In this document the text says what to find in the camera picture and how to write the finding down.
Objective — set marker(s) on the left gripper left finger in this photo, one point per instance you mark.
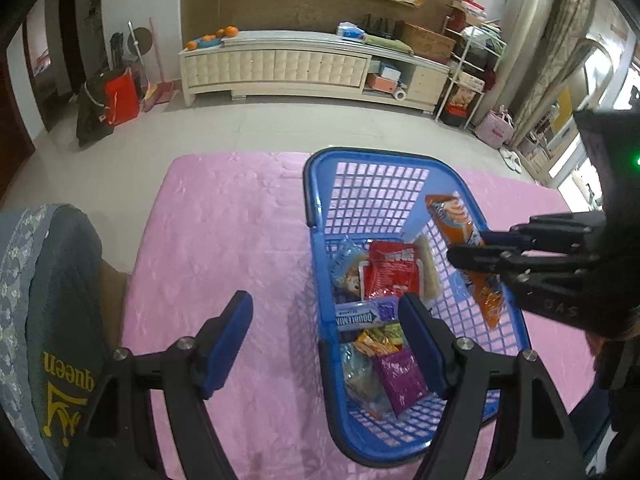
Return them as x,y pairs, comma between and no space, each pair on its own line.
116,438

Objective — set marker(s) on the white slippers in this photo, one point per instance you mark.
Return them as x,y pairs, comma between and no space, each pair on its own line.
511,160

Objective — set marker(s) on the blue tissue pack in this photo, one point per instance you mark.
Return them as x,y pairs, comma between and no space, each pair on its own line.
351,31

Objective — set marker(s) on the orange yellow chip bag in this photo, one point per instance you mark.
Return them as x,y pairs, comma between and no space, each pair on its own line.
380,341

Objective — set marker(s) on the cream TV cabinet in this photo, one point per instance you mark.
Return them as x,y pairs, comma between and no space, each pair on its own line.
312,65

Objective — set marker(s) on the green folded cushion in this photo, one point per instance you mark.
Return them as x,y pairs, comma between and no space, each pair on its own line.
387,43

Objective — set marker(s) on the purple snack packet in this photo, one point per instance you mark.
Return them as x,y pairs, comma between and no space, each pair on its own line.
401,379

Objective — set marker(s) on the red snack packet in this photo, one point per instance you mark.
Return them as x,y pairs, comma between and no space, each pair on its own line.
393,269

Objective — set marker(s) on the paper towel roll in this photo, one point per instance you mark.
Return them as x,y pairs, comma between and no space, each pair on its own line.
399,94

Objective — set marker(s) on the cardboard box on cabinet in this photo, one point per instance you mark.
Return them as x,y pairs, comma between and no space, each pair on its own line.
427,44

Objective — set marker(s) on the orange wafer bar wrapper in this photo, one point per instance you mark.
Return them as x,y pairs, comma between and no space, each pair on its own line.
463,240

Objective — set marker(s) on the blue double mix cookie pack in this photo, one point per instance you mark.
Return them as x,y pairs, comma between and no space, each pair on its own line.
371,313

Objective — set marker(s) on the black bag on floor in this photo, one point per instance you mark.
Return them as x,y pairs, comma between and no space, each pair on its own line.
92,124

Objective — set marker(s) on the blue plastic basket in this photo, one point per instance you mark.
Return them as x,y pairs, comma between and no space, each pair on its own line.
373,238

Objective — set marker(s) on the red shopping bag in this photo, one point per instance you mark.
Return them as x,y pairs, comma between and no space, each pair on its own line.
122,103

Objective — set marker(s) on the oranges on blue plate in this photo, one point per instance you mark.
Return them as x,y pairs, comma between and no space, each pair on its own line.
213,40

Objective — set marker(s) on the clear teal snack bag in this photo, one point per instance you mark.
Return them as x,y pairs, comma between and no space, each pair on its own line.
363,384

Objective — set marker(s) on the pink quilted mat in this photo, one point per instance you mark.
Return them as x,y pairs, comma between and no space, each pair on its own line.
228,222

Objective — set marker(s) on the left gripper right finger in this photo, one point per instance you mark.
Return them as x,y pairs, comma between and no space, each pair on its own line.
533,437

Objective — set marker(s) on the beige cracker pack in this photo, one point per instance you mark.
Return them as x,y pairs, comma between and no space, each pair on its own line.
432,287

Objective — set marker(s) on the white metal shelf rack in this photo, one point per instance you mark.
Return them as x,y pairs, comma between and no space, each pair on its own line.
473,61

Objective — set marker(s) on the pink tote bag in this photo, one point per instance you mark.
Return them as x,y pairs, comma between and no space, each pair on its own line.
496,129

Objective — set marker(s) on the light blue egg biscuit pack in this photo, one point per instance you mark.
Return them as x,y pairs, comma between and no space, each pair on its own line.
345,267

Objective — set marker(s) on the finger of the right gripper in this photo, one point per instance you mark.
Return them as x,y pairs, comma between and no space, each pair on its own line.
567,233
555,269

